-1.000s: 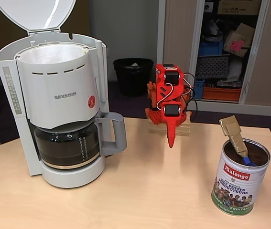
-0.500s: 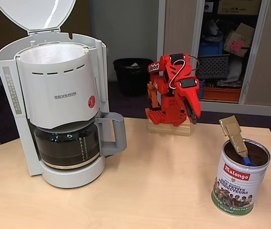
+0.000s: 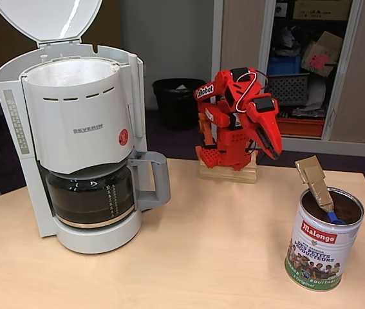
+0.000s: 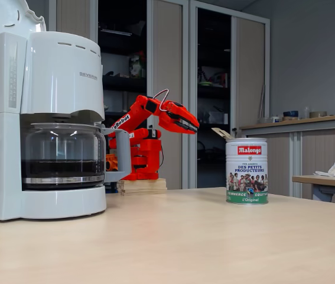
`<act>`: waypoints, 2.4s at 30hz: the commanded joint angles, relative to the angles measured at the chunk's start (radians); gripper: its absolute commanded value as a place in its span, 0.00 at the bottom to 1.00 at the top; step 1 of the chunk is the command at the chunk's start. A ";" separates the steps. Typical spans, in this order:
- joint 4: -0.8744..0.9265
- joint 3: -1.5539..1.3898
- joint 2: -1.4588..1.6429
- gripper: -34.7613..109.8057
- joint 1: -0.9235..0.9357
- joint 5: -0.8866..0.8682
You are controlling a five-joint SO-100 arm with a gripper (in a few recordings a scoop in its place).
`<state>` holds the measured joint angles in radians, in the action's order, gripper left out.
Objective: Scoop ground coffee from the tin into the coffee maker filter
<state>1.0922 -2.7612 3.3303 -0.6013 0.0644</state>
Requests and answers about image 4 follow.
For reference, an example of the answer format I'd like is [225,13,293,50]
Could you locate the green and red package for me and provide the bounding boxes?
[129,54,145,79]

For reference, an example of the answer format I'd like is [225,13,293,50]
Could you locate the orange table clamp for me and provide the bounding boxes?
[105,153,119,172]

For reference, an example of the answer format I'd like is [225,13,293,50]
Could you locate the white servo cable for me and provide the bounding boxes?
[154,89,170,112]

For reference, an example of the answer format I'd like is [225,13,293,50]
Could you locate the black power cable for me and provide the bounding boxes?
[157,144,165,168]

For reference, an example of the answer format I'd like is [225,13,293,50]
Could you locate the long grey sideboard counter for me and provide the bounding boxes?
[239,113,335,205]

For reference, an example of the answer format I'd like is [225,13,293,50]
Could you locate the small wooden side table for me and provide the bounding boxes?
[291,174,335,205]

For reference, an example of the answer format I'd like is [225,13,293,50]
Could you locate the grey cabinet with tambour doors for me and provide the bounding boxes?
[48,0,190,190]
[189,0,271,196]

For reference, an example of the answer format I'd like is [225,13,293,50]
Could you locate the white drip coffee maker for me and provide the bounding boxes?
[0,0,108,221]

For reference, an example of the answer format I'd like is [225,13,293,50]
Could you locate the wooden base block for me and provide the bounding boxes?
[116,177,168,196]

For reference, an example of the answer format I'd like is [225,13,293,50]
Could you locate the blue scoop with taped handle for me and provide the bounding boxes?
[211,127,236,140]

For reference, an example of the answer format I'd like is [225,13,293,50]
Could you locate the glass carafe grey handle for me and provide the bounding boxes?
[21,122,132,190]

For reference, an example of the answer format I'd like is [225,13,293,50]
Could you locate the Malongo coffee tin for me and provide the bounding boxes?
[225,137,269,205]

